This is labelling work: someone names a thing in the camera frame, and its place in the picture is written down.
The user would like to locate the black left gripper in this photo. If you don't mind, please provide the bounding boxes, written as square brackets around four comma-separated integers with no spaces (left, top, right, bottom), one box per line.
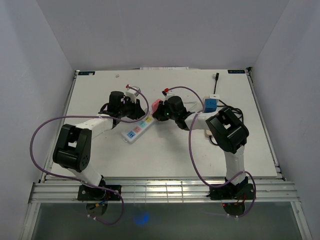
[118,96,144,120]

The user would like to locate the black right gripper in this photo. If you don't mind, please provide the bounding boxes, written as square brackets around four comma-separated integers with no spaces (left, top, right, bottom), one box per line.
[153,101,178,122]

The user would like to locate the pink plug adapter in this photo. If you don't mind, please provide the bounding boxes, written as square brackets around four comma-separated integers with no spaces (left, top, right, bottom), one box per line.
[151,99,162,112]

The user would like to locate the white multicolour power strip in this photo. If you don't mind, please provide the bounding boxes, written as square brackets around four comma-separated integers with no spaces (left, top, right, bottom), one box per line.
[121,108,156,144]

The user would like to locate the beige red power strip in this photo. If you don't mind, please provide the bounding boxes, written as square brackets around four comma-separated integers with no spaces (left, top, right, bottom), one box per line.
[202,94,215,138]

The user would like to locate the blue cube socket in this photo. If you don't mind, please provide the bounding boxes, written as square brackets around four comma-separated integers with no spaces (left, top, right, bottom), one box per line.
[203,98,218,113]

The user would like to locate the white usb charger plug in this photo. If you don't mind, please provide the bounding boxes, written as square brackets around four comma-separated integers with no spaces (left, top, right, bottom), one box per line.
[209,94,220,100]

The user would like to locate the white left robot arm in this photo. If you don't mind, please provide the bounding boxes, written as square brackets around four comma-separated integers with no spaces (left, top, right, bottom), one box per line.
[52,85,146,200]

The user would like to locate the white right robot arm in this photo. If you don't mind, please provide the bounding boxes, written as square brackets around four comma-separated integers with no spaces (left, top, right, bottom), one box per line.
[151,95,249,199]

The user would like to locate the papers at back edge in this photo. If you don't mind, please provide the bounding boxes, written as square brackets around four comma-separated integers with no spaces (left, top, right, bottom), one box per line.
[139,66,198,71]

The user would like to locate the white power cord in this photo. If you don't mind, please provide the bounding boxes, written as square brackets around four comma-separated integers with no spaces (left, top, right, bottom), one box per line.
[183,100,205,112]

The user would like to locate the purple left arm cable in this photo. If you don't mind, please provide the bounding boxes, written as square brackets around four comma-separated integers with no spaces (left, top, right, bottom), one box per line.
[29,86,151,226]

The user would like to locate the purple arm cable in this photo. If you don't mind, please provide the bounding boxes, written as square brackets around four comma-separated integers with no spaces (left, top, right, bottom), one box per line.
[167,85,257,218]
[29,86,151,226]

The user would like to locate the black power cord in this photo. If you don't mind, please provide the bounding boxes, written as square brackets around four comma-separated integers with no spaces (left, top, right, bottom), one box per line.
[209,72,245,146]

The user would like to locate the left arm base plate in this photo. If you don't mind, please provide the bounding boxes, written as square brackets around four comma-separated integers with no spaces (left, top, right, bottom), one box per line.
[77,185,120,201]

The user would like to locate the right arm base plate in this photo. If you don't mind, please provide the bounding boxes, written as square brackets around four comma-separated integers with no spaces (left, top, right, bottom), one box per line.
[206,183,256,200]

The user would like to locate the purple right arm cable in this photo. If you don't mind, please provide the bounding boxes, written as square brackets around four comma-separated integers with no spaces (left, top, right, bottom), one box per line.
[167,85,257,218]

